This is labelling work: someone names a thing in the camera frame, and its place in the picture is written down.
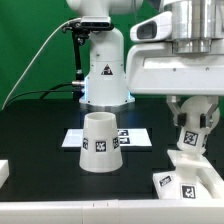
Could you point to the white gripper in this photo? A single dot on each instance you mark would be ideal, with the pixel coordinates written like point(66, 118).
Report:
point(178, 55)

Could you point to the white lamp bulb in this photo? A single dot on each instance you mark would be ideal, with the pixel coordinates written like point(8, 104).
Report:
point(193, 137)

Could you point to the white square lamp base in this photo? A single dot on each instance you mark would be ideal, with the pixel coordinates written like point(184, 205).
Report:
point(183, 182)

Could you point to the white conical lamp shade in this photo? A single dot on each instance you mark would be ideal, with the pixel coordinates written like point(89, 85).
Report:
point(100, 150)

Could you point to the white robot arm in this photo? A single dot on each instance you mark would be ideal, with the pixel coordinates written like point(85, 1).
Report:
point(106, 83)

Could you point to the white marker tag sheet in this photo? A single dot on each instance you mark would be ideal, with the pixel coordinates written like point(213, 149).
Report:
point(127, 137)

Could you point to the white L-shaped fence wall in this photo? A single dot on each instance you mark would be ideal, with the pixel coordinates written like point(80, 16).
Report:
point(147, 211)

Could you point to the black camera on stand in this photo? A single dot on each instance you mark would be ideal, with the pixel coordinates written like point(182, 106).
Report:
point(80, 33)

